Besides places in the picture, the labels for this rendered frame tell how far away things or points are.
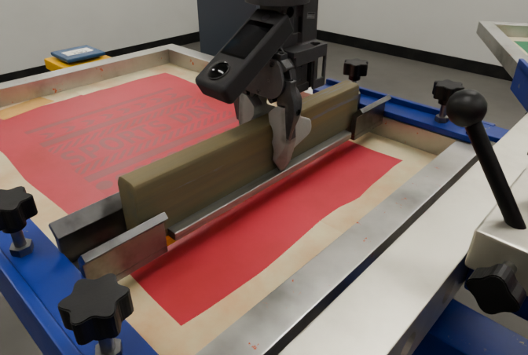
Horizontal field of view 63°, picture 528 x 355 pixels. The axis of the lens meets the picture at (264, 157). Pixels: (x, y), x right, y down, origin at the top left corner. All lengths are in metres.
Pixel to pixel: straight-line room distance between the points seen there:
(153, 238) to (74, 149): 0.33
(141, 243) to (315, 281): 0.17
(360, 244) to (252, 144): 0.16
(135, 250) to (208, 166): 0.11
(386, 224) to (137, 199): 0.26
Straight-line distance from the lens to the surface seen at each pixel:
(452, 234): 0.40
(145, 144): 0.72
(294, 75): 0.49
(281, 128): 0.50
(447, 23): 4.52
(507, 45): 1.28
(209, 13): 1.19
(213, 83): 0.44
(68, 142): 0.77
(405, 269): 0.35
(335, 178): 0.61
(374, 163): 0.66
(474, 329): 0.50
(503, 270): 0.33
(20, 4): 4.26
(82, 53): 1.22
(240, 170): 0.50
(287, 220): 0.53
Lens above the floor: 1.28
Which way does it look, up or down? 29 degrees down
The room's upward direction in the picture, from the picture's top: straight up
